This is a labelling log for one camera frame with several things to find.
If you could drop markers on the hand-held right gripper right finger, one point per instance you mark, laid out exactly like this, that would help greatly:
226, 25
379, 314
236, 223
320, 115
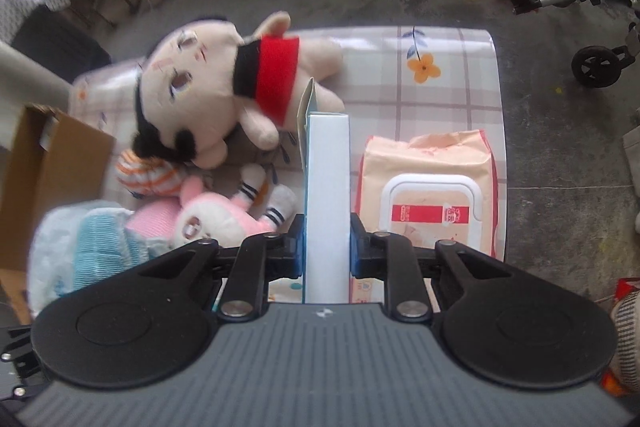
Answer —
356, 252

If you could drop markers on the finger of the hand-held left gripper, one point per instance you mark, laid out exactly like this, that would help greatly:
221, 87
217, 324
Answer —
17, 357

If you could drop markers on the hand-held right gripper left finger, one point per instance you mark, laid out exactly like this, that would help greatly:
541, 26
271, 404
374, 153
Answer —
298, 252

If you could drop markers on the tall white carton box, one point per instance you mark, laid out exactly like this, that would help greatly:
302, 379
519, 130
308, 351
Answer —
327, 207

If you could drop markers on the pink plush toy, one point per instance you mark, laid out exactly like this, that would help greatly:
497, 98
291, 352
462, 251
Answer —
210, 217

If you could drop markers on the teal checked towel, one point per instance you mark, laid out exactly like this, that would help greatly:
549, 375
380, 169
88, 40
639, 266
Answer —
100, 247

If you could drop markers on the pink textured cleaning cloth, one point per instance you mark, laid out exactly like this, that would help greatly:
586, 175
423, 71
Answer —
150, 219

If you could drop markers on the brown cardboard box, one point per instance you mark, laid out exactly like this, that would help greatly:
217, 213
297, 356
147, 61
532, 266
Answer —
55, 167

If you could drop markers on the peach wet wipes pack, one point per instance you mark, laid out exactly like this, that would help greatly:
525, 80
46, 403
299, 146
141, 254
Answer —
430, 167

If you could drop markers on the orange striped cloth bundle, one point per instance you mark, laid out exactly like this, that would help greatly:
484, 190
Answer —
150, 174

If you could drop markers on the checked printed tablecloth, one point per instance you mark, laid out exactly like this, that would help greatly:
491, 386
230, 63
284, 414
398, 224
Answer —
440, 77

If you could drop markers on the black haired plush doll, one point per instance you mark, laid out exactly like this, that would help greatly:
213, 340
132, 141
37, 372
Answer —
200, 82

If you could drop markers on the white curtain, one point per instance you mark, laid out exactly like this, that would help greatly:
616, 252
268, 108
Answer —
20, 97

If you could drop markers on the small red object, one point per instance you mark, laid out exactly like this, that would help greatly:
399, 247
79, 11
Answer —
627, 289

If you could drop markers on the checked fabric cushion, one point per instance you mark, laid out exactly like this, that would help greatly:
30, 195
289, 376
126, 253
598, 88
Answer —
627, 342

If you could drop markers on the black case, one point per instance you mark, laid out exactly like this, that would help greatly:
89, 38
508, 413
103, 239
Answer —
60, 47

